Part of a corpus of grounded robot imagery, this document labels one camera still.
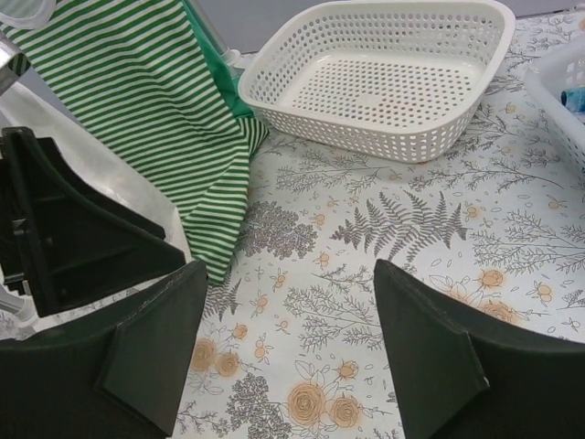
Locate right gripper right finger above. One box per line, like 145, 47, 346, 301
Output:
374, 260, 584, 438

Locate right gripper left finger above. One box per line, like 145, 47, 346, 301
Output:
1, 262, 207, 438

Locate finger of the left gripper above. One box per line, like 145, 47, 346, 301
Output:
1, 127, 185, 316

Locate light blue wire hanger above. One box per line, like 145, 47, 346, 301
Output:
0, 0, 57, 30

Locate green striped tank top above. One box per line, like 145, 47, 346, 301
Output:
1, 1, 268, 284

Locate solid green tank top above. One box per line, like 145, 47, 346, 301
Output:
183, 1, 253, 118

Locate floral table mat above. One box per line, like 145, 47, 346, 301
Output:
175, 8, 584, 438

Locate silver clothes rack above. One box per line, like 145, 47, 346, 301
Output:
188, 0, 240, 70

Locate white perforated basket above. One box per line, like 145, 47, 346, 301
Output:
238, 1, 516, 163

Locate white lattice basket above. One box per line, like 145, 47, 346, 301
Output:
524, 37, 584, 178

